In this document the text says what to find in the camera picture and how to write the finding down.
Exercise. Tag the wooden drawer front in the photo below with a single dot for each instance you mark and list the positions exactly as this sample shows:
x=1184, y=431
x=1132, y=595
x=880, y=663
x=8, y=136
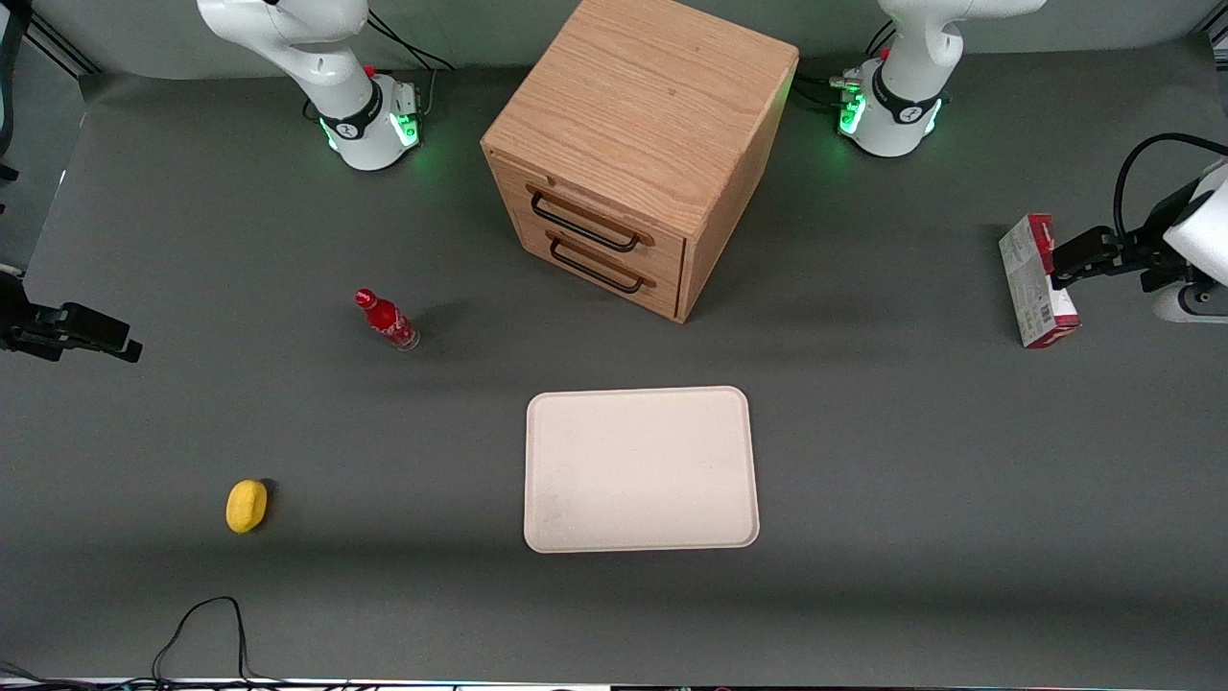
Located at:
x=662, y=293
x=662, y=245

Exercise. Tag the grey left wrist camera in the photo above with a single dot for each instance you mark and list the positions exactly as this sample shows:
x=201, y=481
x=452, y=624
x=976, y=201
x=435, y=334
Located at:
x=1190, y=302

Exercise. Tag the wooden drawer cabinet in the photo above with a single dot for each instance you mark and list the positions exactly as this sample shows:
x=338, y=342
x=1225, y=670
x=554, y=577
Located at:
x=643, y=106

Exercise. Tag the black frame rail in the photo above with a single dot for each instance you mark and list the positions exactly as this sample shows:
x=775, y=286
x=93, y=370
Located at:
x=62, y=48

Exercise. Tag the beige plastic tray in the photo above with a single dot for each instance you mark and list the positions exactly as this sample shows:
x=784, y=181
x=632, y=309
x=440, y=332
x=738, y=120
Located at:
x=638, y=470

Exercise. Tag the red cola bottle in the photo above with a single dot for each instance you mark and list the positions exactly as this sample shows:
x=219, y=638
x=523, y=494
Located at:
x=387, y=320

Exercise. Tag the red cookie box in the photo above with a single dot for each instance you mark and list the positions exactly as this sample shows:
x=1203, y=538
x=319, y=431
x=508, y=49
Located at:
x=1031, y=288

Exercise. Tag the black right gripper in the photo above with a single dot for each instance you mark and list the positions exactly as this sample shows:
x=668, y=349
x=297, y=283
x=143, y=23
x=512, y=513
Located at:
x=21, y=326

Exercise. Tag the yellow lemon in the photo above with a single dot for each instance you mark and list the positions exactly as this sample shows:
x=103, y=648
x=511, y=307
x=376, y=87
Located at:
x=246, y=506

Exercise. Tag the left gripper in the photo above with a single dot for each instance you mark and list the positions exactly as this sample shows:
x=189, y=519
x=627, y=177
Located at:
x=1142, y=248

